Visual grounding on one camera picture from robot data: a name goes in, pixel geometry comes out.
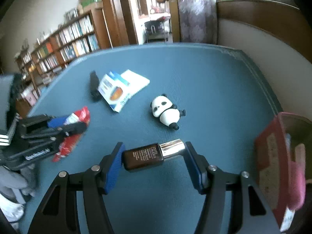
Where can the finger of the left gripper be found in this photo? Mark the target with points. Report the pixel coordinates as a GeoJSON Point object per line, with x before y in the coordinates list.
{"type": "Point", "coordinates": [54, 134]}
{"type": "Point", "coordinates": [40, 122]}

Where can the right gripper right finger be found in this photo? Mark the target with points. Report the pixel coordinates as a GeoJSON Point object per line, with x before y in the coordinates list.
{"type": "Point", "coordinates": [249, 212]}

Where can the wooden bookshelf with books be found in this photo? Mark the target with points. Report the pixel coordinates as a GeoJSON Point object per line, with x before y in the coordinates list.
{"type": "Point", "coordinates": [82, 35]}

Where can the patterned curtain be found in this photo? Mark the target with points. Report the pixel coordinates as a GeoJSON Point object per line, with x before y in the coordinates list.
{"type": "Point", "coordinates": [198, 21]}

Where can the red storage box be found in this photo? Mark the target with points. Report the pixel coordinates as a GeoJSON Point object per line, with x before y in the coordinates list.
{"type": "Point", "coordinates": [275, 149]}

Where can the blue white medicine box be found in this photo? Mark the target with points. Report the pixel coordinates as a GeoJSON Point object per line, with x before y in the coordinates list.
{"type": "Point", "coordinates": [115, 90]}

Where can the black wire basket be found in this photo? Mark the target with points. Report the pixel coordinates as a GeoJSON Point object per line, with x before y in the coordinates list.
{"type": "Point", "coordinates": [155, 31]}

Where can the white notepad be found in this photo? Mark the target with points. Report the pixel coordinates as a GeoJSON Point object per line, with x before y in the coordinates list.
{"type": "Point", "coordinates": [136, 82]}

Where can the panda figurine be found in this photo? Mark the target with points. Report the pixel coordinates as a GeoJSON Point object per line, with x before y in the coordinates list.
{"type": "Point", "coordinates": [166, 111]}

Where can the red snack wrapper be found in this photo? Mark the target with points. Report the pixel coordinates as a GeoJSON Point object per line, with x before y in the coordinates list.
{"type": "Point", "coordinates": [69, 143]}

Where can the brown cosmetic bottle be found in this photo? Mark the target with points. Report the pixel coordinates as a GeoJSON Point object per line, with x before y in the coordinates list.
{"type": "Point", "coordinates": [151, 155]}

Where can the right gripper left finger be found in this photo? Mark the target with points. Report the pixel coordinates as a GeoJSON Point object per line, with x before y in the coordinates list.
{"type": "Point", "coordinates": [58, 211]}

